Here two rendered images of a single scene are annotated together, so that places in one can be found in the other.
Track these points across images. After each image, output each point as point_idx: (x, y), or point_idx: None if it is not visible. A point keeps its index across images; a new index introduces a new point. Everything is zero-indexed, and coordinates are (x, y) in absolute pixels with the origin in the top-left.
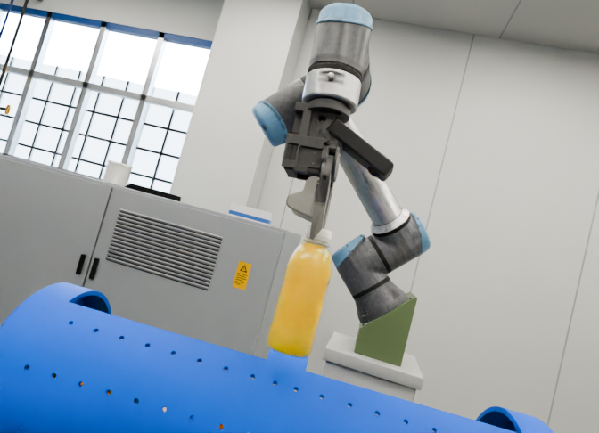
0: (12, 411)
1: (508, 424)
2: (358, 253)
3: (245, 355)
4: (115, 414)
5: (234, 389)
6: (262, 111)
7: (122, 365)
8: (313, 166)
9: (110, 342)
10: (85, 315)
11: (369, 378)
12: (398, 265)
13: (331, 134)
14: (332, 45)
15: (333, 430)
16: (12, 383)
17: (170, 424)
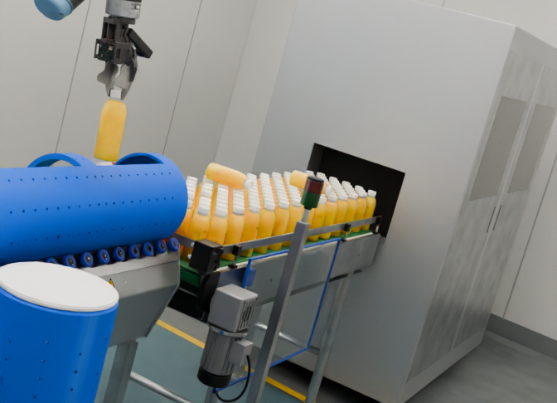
0: (8, 237)
1: (133, 159)
2: None
3: (75, 167)
4: (52, 218)
5: (86, 186)
6: (62, 4)
7: (45, 193)
8: (124, 60)
9: (32, 183)
10: (8, 173)
11: None
12: None
13: (128, 37)
14: None
15: (122, 189)
16: (7, 223)
17: (73, 212)
